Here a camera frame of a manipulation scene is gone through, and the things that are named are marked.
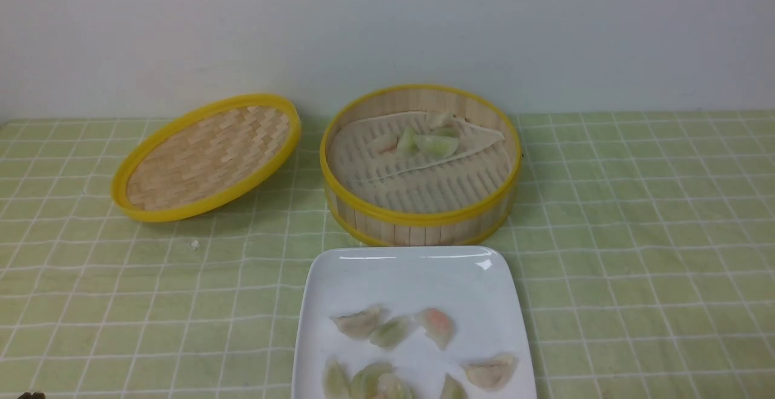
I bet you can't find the pale green dumpling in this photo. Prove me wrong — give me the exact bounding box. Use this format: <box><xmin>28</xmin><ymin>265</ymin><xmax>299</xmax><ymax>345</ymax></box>
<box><xmin>415</xmin><ymin>134</ymin><xmax>460</xmax><ymax>160</ymax></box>

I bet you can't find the white square plate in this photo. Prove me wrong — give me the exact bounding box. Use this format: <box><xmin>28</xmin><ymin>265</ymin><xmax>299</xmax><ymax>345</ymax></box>
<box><xmin>291</xmin><ymin>246</ymin><xmax>537</xmax><ymax>398</ymax></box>

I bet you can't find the beige dumpling on plate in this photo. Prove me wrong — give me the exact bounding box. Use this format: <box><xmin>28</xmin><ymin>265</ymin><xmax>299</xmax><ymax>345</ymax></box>
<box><xmin>329</xmin><ymin>303</ymin><xmax>383</xmax><ymax>340</ymax></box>

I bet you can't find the pink dumpling on plate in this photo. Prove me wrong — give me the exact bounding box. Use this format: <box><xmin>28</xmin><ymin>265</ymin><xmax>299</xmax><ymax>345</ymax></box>
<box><xmin>415</xmin><ymin>308</ymin><xmax>456</xmax><ymax>351</ymax></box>

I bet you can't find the green dumpling on plate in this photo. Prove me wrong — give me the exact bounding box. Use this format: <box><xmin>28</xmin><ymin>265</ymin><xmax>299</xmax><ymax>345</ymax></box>
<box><xmin>369</xmin><ymin>315</ymin><xmax>414</xmax><ymax>351</ymax></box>

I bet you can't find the green dumpling plate bottom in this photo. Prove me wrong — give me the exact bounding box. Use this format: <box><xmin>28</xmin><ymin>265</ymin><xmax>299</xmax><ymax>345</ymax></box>
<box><xmin>349</xmin><ymin>362</ymin><xmax>415</xmax><ymax>398</ymax></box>

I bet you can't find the pale green dumpling plate left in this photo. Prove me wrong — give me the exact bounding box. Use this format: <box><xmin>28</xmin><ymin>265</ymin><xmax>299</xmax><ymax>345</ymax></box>
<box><xmin>322</xmin><ymin>357</ymin><xmax>351</xmax><ymax>399</ymax></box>

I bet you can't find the green dumpling plate edge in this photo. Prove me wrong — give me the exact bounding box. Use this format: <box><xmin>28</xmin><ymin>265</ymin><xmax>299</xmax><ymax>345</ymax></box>
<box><xmin>440</xmin><ymin>373</ymin><xmax>468</xmax><ymax>399</ymax></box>

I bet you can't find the beige dumpling plate right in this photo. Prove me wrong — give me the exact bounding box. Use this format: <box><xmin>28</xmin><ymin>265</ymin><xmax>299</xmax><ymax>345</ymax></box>
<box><xmin>461</xmin><ymin>353</ymin><xmax>519</xmax><ymax>391</ymax></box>

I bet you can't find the white steamer liner cloth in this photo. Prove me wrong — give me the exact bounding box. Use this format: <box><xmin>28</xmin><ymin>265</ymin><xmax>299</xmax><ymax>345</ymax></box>
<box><xmin>328</xmin><ymin>111</ymin><xmax>515</xmax><ymax>214</ymax></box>

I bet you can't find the pink white dumpling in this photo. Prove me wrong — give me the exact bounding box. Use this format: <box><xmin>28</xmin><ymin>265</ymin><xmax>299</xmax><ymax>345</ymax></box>
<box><xmin>370</xmin><ymin>133</ymin><xmax>399</xmax><ymax>154</ymax></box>

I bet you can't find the light green dumpling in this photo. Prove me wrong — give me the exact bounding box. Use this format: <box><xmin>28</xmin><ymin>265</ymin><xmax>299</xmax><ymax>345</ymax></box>
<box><xmin>396</xmin><ymin>127</ymin><xmax>418</xmax><ymax>158</ymax></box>

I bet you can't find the bamboo steamer basket yellow rim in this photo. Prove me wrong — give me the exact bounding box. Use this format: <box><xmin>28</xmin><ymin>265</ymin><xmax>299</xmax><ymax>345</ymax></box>
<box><xmin>319</xmin><ymin>84</ymin><xmax>523</xmax><ymax>246</ymax></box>

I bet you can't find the white dumpling in steamer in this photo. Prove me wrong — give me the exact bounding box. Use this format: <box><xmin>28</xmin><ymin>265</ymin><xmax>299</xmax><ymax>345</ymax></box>
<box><xmin>426</xmin><ymin>110</ymin><xmax>454</xmax><ymax>130</ymax></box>

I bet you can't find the woven bamboo steamer lid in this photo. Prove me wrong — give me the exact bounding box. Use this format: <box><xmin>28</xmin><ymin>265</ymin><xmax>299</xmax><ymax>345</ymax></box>
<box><xmin>111</xmin><ymin>94</ymin><xmax>302</xmax><ymax>223</ymax></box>

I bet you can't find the green checked tablecloth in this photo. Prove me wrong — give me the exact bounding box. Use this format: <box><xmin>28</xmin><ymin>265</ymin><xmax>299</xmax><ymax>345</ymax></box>
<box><xmin>1</xmin><ymin>111</ymin><xmax>774</xmax><ymax>398</ymax></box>

